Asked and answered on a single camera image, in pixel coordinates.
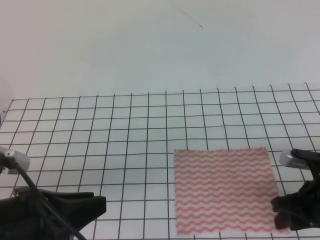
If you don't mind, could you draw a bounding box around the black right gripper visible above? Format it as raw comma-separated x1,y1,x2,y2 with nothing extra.
270,180,320,229

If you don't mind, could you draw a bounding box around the black left camera cable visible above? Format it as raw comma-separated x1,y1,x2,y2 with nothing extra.
4,157,88,240

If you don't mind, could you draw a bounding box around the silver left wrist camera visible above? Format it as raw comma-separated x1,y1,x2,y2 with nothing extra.
0,146,31,175

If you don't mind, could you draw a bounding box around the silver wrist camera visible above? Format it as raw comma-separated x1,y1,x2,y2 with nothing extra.
0,146,31,175
279,149,310,170

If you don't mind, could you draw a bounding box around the pink wavy-striped towel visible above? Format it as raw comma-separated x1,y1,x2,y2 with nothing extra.
173,147,279,236

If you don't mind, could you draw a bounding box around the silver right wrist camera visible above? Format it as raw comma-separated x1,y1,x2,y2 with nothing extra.
279,149,310,170

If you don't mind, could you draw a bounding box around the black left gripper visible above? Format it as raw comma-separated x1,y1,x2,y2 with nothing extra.
0,186,107,240

